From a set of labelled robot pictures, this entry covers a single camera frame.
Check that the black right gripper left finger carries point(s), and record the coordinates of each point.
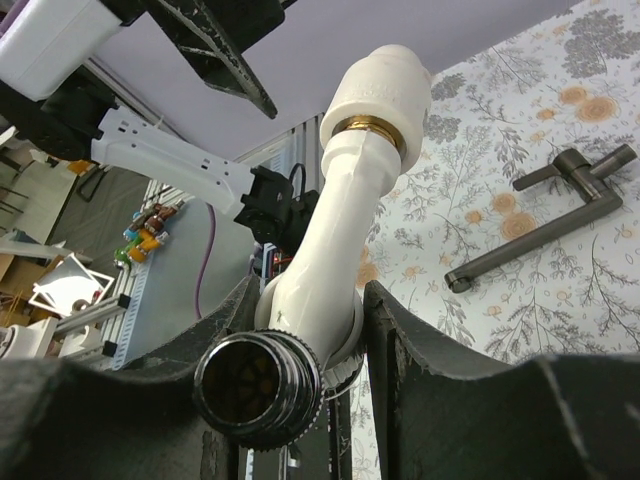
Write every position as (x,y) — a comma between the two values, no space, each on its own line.
(63,420)

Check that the white pipe fitting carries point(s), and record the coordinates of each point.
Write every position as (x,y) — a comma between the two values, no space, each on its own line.
(389,85)

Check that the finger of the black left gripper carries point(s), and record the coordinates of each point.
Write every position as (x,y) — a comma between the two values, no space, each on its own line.
(212,37)

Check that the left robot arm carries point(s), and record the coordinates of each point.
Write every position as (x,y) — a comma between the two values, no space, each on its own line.
(55,103)

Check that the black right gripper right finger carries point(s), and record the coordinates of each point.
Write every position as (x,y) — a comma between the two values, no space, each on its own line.
(445,411)

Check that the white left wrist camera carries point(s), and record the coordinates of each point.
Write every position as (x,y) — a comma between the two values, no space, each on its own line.
(48,40)

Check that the white slotted cable duct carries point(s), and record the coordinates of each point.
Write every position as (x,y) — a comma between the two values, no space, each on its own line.
(133,331)

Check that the white faucet with chrome knob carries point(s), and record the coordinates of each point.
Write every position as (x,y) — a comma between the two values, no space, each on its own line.
(265,388)

